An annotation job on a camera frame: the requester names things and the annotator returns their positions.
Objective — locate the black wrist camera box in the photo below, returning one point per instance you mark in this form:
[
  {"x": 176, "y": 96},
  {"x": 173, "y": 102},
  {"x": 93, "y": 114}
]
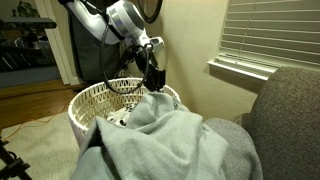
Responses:
[{"x": 158, "y": 78}]

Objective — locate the bicycle wheel on wall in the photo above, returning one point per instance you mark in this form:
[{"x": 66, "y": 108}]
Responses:
[{"x": 150, "y": 9}]

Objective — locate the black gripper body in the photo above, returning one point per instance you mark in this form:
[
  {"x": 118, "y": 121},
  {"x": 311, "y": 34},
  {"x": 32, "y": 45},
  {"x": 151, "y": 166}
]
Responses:
[{"x": 145, "y": 60}]

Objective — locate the grey fabric couch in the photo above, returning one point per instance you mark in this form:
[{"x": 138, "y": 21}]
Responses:
[{"x": 279, "y": 139}]

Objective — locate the green blanket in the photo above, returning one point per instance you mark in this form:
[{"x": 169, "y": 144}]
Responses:
[{"x": 162, "y": 140}]

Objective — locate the black tripod stand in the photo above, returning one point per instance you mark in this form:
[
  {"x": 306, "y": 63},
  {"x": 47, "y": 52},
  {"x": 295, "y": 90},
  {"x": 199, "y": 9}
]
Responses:
[{"x": 14, "y": 165}]

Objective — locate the white woven basket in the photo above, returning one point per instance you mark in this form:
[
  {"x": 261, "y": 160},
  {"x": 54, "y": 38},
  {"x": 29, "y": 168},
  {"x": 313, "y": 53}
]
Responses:
[{"x": 98, "y": 101}]

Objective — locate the white window blinds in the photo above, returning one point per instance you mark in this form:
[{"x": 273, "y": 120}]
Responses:
[{"x": 272, "y": 33}]

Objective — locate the white leaf-pattern pillow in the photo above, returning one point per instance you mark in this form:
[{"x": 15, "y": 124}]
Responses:
[{"x": 121, "y": 116}]

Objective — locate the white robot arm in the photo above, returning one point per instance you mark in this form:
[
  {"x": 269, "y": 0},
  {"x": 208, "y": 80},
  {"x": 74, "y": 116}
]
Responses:
[{"x": 122, "y": 22}]

